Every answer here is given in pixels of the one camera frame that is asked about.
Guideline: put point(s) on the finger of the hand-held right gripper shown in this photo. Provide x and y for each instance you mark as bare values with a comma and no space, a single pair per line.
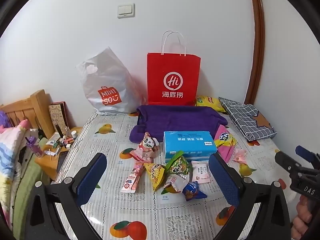
308,153
286,161

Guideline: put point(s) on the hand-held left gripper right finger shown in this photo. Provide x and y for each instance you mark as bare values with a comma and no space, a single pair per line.
223,180

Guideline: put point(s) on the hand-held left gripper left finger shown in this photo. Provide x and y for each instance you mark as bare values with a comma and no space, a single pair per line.
92,177

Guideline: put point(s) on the pink white packet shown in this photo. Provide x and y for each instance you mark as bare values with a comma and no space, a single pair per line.
200,172

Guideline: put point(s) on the small red candy packet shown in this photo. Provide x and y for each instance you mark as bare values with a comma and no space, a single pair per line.
243,158

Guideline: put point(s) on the small pink candy packet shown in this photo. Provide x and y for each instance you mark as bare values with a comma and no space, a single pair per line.
237,153

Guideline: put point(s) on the blue cookie packet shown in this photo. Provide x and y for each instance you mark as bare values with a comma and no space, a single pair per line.
192,191

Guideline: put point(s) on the long pink strip packet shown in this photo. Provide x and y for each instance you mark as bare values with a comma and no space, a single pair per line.
131,180

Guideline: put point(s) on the pink yellow snack packet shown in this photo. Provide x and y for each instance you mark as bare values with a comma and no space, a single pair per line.
223,140

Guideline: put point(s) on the green triangular snack packet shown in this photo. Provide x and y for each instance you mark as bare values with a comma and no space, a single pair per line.
178,166

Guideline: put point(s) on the clear red white packet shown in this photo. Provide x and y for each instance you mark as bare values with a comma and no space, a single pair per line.
175,183

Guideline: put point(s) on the blue tissue pack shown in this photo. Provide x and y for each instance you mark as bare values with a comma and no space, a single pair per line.
185,142

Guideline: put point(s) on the yellow triangular snack packet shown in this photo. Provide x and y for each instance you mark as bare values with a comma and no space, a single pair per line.
155,175

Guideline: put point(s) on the panda print snack packet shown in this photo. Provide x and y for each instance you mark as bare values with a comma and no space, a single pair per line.
147,145

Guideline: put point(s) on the person's right hand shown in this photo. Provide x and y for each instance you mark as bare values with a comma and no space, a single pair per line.
302,220

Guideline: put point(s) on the dark phone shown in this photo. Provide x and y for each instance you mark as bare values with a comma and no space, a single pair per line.
62,162

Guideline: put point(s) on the wooden bedside table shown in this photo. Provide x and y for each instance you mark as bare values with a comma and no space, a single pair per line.
47,165

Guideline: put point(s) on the cluster of small cosmetics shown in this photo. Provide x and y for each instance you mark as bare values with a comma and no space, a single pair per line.
62,141

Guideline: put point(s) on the fruit print bed sheet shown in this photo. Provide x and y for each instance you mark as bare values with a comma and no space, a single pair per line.
140,212

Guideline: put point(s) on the grey checked folded cloth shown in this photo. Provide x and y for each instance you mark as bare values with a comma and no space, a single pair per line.
245,117

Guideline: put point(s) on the purple cup with straw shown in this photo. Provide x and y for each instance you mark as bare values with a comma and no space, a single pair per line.
35,147

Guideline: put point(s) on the green quilt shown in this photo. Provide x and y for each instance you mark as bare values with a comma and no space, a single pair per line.
25,180

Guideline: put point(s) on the small framed box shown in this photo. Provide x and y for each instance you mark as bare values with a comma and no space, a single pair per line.
56,115

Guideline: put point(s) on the yellow chips bag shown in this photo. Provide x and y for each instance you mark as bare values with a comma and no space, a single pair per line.
207,102

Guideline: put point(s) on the purple towel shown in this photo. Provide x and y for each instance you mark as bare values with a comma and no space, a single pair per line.
175,117

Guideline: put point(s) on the colourful unicorn pillow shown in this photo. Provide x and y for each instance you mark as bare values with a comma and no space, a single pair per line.
10,150

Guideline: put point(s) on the wooden chair back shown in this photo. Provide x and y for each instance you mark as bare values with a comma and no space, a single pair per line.
37,105

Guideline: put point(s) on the white plastic bag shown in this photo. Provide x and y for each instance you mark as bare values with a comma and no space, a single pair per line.
107,80

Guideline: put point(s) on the purple plush toy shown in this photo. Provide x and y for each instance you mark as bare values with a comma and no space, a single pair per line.
5,118

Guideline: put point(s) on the red paper bag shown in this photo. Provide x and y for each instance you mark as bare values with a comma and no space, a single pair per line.
172,67

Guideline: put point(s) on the brown wooden door frame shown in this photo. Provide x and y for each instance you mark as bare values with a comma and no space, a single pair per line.
257,42

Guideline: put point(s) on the white light switch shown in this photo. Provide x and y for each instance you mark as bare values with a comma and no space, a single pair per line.
126,10

